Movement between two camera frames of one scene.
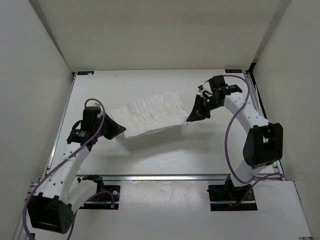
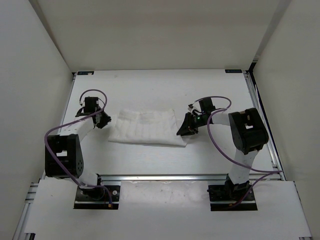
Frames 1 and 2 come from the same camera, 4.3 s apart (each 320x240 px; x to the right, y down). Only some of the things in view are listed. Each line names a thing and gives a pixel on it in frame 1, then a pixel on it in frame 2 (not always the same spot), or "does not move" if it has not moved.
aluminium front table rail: [161, 178] does not move
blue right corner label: [233, 71] does not move
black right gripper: [197, 112] → [187, 127]
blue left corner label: [85, 72] does not move
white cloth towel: [145, 115] → [157, 127]
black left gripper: [115, 128] → [106, 119]
